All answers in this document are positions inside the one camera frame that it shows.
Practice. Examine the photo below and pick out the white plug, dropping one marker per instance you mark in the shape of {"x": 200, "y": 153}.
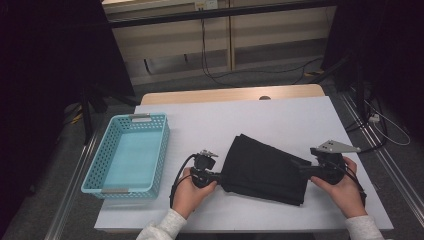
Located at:
{"x": 374, "y": 118}

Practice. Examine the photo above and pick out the black pants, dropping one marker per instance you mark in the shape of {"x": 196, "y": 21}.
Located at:
{"x": 263, "y": 170}

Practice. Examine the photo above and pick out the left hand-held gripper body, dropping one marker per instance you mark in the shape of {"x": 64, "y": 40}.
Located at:
{"x": 204, "y": 163}

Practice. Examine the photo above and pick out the long metal floor rail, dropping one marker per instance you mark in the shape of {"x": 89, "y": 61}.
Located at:
{"x": 376, "y": 143}

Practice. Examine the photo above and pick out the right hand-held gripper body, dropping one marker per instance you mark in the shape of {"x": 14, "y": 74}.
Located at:
{"x": 333, "y": 146}

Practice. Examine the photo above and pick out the black tripod stand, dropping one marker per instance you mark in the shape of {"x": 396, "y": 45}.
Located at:
{"x": 87, "y": 113}

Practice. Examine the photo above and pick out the black metal stand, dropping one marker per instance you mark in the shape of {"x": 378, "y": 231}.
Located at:
{"x": 358, "y": 86}

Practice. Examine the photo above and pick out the short metal floor rail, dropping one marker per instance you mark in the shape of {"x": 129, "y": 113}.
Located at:
{"x": 71, "y": 190}

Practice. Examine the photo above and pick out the wide black curtain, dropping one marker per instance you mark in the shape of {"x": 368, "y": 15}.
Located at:
{"x": 50, "y": 66}

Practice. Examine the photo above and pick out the white wall socket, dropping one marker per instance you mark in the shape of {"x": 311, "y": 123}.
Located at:
{"x": 206, "y": 4}

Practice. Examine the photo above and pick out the narrow black curtain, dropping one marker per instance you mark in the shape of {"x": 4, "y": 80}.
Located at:
{"x": 393, "y": 50}

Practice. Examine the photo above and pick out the light blue plastic basket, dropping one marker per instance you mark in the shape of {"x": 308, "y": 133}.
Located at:
{"x": 130, "y": 160}

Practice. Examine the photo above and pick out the person's left hand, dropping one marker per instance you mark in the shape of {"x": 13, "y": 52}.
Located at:
{"x": 186, "y": 198}

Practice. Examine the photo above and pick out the person's right hand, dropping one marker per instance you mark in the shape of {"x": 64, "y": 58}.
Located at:
{"x": 346, "y": 196}

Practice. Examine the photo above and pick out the black horizontal bar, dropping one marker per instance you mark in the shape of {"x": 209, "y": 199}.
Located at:
{"x": 216, "y": 13}

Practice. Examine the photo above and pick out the dark round table grommet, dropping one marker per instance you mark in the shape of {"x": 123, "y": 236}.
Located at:
{"x": 265, "y": 97}

